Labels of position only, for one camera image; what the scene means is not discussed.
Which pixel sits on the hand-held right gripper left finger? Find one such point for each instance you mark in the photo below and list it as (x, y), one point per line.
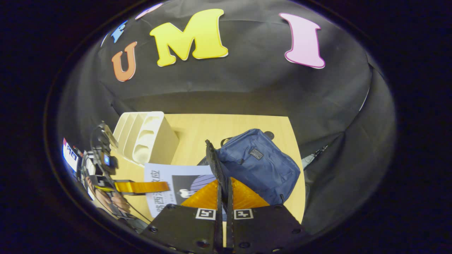
(219, 225)

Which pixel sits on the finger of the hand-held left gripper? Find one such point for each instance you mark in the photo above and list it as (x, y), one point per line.
(141, 187)

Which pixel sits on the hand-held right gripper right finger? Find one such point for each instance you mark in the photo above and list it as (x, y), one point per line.
(229, 225)

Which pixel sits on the grey book dark picture cover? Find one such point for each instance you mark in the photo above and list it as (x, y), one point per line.
(162, 173)

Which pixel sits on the white plastic bookshelf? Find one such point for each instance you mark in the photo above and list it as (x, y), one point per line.
(155, 141)

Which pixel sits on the blue schoolbag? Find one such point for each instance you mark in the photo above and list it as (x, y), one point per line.
(261, 169)

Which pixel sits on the blue white printed panel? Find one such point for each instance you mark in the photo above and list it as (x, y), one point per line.
(70, 155)

